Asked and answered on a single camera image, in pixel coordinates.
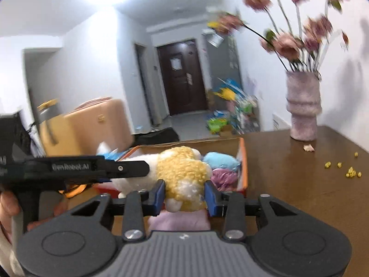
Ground red cardboard box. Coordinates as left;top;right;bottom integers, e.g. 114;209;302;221
94;137;249;199

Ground paper sheet on refrigerator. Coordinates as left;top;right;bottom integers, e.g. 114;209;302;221
206;30;224;47

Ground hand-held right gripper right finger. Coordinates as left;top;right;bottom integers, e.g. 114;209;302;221
204;180;297;241

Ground person's left hand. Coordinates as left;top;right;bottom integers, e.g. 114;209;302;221
0;192;70;241

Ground light blue plush toy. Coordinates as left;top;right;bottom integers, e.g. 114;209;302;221
202;151;241;172

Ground pink textured vase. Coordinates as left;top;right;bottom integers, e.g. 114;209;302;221
285;71;323;142

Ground orange strap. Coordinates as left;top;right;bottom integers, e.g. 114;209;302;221
59;183;87;198

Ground dried rose bouquet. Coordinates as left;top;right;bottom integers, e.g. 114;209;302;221
215;0;351;72

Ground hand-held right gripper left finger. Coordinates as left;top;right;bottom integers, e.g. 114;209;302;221
71;179;167;241

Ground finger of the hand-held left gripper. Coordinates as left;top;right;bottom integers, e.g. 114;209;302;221
96;160;151;180

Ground grey refrigerator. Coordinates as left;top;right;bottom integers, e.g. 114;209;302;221
205;30;243;93

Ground pale pink plush toy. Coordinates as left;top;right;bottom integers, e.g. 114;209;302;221
148;209;211;232

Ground blue soft tissue pack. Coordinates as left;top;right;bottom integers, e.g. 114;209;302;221
96;141;127;162

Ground side room door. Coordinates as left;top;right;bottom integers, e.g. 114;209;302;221
135;43;153;126

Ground yellow and blue bag pile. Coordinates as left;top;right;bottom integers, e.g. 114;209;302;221
206;78;260;135

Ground scattered yellow crumbs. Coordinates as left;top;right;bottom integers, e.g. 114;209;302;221
324;151;362;178

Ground black floor bag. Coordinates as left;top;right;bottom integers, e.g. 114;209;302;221
131;127;180;145

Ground yellow and white sheep plush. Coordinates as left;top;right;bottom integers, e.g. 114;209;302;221
111;146;213;212

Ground pink suitcase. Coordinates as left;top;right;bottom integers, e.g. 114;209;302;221
65;97;135;158

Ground purple satin scrunchie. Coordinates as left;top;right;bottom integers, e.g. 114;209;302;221
210;169;240;191

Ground dark brown entrance door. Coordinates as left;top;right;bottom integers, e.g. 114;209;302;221
157;39;208;116

